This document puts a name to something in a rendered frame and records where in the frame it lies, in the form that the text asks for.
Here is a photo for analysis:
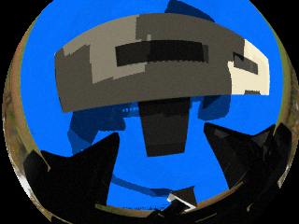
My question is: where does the black two-prong plug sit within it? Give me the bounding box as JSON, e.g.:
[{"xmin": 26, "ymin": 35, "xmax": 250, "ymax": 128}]
[{"xmin": 138, "ymin": 96, "xmax": 191, "ymax": 158}]

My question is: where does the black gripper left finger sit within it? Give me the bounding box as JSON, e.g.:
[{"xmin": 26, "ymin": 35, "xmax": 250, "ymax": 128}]
[{"xmin": 41, "ymin": 132, "xmax": 121, "ymax": 206}]

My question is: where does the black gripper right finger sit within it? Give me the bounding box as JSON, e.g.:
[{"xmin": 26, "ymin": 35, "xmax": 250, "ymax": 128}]
[{"xmin": 203, "ymin": 122, "xmax": 276, "ymax": 190}]

